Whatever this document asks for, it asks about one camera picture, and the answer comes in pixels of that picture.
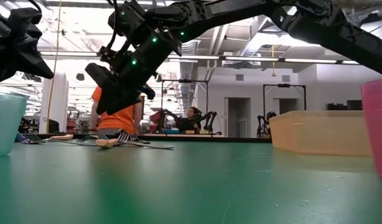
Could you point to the yellow plastic bin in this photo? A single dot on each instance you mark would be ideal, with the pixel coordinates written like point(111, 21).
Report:
point(321, 133)

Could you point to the white pillar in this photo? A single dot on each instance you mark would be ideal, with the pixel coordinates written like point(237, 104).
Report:
point(54, 105)

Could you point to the black background robot arm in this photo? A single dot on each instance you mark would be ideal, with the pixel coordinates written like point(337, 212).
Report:
point(262, 124)
point(209, 119)
point(167, 116)

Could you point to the red equipment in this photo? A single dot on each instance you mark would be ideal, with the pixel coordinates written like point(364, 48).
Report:
point(155, 117)

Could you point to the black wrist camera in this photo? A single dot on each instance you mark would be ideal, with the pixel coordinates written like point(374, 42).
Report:
point(111, 59)
point(23, 16)

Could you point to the person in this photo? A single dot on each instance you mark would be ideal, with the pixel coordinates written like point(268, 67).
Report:
point(116, 119)
point(271, 114)
point(188, 123)

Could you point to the grey door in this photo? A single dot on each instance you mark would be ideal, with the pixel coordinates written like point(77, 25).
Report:
point(237, 115)

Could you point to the long light bar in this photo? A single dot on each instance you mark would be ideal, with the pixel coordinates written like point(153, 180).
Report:
point(256, 59)

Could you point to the pink plastic bin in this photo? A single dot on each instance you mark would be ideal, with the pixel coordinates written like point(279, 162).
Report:
point(377, 130)

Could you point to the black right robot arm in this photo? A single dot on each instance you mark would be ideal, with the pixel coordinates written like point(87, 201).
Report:
point(334, 28)

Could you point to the teal plastic bin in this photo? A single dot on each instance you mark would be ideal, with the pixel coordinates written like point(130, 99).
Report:
point(4, 124)

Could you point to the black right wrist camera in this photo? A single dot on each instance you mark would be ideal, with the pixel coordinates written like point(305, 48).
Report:
point(111, 59)

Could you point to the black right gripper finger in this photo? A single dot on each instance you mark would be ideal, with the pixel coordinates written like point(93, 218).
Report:
point(116, 101)
point(104, 79)

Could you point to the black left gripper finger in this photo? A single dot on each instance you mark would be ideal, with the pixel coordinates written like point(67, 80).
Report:
point(4, 70)
point(32, 62)

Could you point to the black monitor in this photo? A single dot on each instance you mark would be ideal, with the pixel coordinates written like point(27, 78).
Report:
point(349, 104)

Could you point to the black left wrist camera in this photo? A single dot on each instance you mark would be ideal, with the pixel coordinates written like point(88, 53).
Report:
point(23, 16)

